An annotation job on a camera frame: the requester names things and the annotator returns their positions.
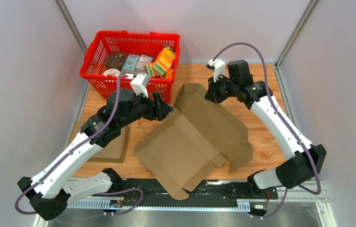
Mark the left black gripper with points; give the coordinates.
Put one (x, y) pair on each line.
(158, 109)

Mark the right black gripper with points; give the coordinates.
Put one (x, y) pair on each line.
(212, 93)

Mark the cardboard sheet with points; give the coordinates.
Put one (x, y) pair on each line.
(197, 137)

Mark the cardboard box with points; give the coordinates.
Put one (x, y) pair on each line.
(115, 151)

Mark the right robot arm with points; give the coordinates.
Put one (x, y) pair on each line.
(304, 159)

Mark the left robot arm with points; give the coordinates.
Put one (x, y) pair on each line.
(50, 192)

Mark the grey pink small box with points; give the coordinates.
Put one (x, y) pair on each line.
(143, 61)

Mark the teal small box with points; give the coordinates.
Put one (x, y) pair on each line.
(130, 63)

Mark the green striped sponge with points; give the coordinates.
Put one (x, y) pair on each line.
(149, 69)

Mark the striped sponge pack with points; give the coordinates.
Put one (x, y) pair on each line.
(164, 61)

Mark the white round container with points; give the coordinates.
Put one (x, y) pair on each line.
(111, 73)

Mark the brown round packet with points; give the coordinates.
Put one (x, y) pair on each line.
(115, 60)

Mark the red plastic basket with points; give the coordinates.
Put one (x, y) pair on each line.
(156, 54)

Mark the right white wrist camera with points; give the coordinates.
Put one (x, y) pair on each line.
(218, 68)

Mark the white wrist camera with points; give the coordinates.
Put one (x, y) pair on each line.
(218, 68)
(139, 84)

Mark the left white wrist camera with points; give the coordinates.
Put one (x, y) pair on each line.
(139, 84)

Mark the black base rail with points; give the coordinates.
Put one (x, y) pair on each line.
(209, 195)

